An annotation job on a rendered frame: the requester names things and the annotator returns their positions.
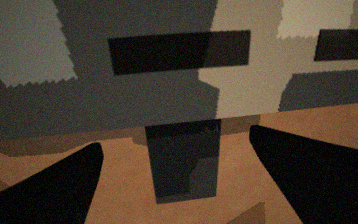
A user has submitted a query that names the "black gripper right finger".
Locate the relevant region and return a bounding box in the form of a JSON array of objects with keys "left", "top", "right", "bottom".
[{"left": 249, "top": 125, "right": 358, "bottom": 224}]

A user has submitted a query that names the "black two-prong plug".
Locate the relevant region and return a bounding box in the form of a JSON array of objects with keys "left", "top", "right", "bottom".
[{"left": 145, "top": 118, "right": 222, "bottom": 205}]

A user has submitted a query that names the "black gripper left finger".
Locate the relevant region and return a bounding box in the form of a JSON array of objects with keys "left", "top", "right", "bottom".
[{"left": 0, "top": 142, "right": 104, "bottom": 224}]

